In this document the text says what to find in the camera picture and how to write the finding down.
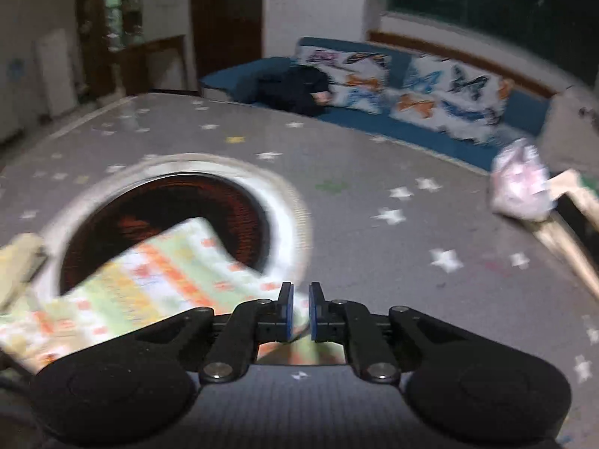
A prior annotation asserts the colourful patterned baby garment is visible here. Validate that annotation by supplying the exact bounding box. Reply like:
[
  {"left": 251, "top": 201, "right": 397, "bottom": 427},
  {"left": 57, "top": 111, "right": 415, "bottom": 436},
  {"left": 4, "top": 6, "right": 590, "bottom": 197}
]
[{"left": 1, "top": 219, "right": 283, "bottom": 373}]

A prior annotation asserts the round black induction cooktop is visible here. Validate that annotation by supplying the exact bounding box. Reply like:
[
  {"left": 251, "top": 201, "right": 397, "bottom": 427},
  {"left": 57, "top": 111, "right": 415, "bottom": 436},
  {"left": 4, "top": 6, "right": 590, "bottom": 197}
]
[{"left": 34, "top": 153, "right": 312, "bottom": 299}]

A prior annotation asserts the pink white plastic bag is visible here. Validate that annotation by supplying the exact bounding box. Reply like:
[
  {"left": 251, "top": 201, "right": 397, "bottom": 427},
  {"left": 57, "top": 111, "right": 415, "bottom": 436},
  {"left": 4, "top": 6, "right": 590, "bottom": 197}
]
[{"left": 490, "top": 138, "right": 554, "bottom": 222}]

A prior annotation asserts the dark clothing on sofa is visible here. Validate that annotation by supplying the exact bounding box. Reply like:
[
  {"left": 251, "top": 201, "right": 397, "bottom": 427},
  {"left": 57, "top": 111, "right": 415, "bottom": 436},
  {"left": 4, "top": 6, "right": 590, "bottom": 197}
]
[{"left": 255, "top": 65, "right": 333, "bottom": 117}]

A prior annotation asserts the left butterfly cushion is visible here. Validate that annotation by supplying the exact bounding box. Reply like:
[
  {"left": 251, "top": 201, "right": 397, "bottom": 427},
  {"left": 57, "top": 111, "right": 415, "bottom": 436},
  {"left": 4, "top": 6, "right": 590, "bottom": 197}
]
[{"left": 295, "top": 45, "right": 392, "bottom": 114}]

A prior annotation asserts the butterfly cushion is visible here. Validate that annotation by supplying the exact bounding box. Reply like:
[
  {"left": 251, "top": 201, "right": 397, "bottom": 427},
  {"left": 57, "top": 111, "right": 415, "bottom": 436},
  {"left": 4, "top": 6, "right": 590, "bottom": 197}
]
[
  {"left": 295, "top": 45, "right": 392, "bottom": 114},
  {"left": 388, "top": 54, "right": 514, "bottom": 144}
]

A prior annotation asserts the cream folded cloth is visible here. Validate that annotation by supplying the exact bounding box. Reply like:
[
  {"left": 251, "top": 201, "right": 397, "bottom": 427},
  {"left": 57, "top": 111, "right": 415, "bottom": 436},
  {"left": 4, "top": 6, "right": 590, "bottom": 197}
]
[{"left": 523, "top": 169, "right": 598, "bottom": 299}]

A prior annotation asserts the right butterfly cushion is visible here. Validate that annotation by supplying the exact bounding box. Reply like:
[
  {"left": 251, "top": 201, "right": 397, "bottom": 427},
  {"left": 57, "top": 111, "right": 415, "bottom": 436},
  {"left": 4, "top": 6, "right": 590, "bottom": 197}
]
[{"left": 388, "top": 54, "right": 514, "bottom": 144}]

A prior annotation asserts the blue sofa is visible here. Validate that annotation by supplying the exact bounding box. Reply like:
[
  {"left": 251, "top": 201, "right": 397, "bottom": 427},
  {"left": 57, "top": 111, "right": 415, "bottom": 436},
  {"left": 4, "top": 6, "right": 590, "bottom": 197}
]
[{"left": 199, "top": 37, "right": 549, "bottom": 171}]

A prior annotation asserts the wooden display cabinet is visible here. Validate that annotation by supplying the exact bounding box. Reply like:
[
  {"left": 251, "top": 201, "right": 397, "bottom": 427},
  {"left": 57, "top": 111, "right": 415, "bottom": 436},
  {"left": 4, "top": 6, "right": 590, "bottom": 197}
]
[{"left": 75, "top": 0, "right": 195, "bottom": 98}]

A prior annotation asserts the white refrigerator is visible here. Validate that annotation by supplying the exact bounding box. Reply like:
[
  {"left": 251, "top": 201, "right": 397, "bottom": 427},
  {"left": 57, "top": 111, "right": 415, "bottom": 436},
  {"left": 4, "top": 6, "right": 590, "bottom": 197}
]
[{"left": 36, "top": 28, "right": 78, "bottom": 117}]

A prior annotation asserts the dark wooden door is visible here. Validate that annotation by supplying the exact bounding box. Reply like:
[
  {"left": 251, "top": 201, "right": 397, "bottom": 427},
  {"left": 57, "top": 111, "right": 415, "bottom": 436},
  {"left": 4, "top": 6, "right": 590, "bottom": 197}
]
[{"left": 190, "top": 0, "right": 263, "bottom": 78}]

